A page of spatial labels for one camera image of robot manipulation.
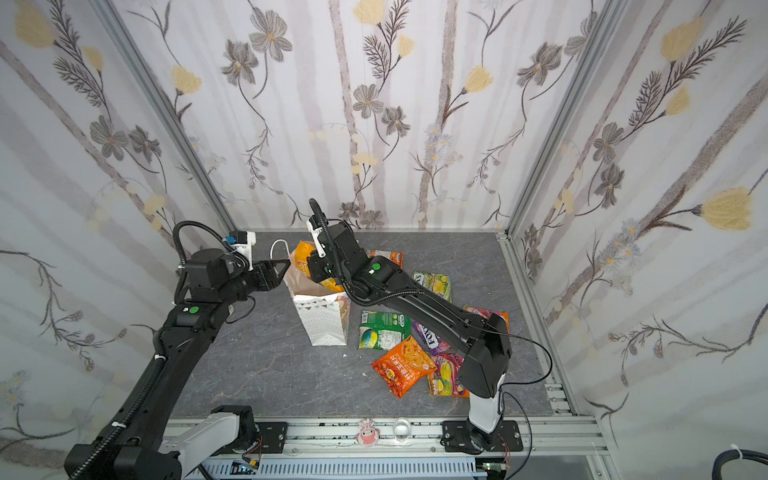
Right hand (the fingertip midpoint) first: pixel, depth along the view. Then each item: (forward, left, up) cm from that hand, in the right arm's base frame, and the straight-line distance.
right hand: (305, 243), depth 69 cm
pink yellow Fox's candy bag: (-22, -37, -29) cm, 52 cm away
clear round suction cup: (-34, -25, -33) cm, 54 cm away
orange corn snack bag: (-18, -26, -31) cm, 44 cm away
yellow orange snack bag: (+3, +2, -7) cm, 8 cm away
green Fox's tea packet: (-8, -19, -32) cm, 38 cm away
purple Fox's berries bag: (-11, -35, -31) cm, 48 cm away
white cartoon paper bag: (-10, -4, -15) cm, 19 cm away
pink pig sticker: (-36, -17, -29) cm, 49 cm away
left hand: (0, +8, -5) cm, 9 cm away
